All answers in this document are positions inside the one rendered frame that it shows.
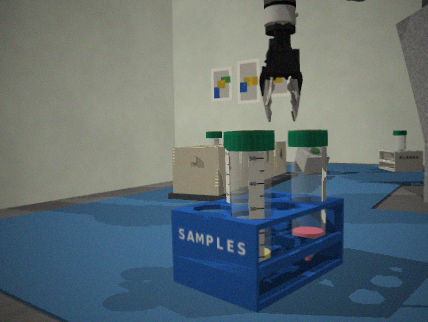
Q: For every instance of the white tube rack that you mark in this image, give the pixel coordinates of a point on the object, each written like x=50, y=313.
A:
x=401, y=161

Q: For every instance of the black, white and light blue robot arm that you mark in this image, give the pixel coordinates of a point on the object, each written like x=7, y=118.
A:
x=281, y=13

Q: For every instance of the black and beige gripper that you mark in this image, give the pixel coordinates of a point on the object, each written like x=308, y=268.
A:
x=283, y=62

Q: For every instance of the blue tube rack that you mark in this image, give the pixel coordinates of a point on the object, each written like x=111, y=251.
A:
x=218, y=254

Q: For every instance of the blue bench mat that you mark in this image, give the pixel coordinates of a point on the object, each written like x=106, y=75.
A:
x=111, y=261

